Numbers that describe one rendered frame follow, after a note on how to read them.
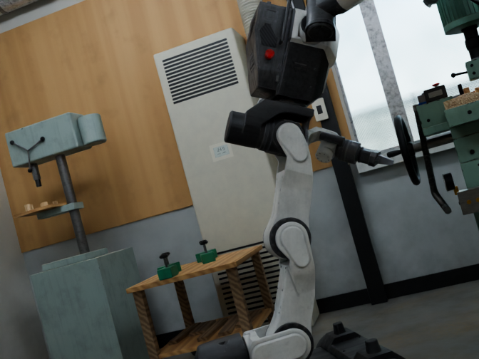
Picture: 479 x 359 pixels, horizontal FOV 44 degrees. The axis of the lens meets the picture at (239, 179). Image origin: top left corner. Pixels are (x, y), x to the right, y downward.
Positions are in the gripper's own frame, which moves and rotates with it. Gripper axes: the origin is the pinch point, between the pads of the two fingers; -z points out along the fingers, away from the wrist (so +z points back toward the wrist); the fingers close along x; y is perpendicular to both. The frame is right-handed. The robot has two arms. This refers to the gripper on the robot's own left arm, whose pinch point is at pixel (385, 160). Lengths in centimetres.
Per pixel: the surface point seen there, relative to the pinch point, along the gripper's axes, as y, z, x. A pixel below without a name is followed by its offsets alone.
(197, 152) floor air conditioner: -35, 117, -86
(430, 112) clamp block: 21.6, -11.0, -4.8
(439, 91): 29.7, -12.0, -5.4
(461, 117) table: 23.2, -22.3, 18.2
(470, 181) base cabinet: 2.1, -30.9, 11.0
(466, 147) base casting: 13.2, -26.6, 10.0
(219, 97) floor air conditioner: -1, 112, -91
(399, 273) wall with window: -81, -12, -122
